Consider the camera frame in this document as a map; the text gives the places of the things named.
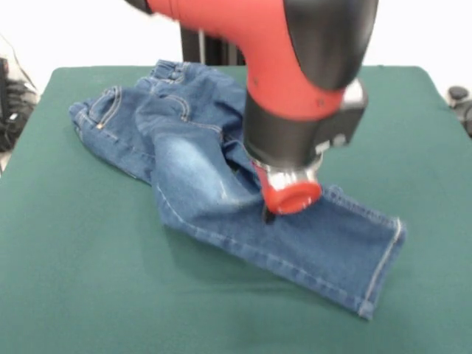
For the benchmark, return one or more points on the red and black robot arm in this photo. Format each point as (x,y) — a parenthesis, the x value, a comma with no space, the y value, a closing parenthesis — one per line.
(287,73)

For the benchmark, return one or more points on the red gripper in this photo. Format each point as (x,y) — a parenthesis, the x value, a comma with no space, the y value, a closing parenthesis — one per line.
(295,197)

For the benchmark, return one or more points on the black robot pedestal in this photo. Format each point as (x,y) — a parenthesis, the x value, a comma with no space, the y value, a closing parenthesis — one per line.
(206,48)

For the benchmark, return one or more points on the dark grey chair base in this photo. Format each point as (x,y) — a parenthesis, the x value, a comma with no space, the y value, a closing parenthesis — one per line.
(459,94)

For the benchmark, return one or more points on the dark green table cloth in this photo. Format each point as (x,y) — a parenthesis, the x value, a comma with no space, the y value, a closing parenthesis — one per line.
(73,258)

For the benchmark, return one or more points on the black equipment pile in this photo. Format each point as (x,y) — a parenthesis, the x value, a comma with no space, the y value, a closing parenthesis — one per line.
(14,99)

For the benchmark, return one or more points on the blue denim jeans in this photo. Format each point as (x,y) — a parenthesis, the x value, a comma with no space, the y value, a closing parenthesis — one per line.
(203,166)

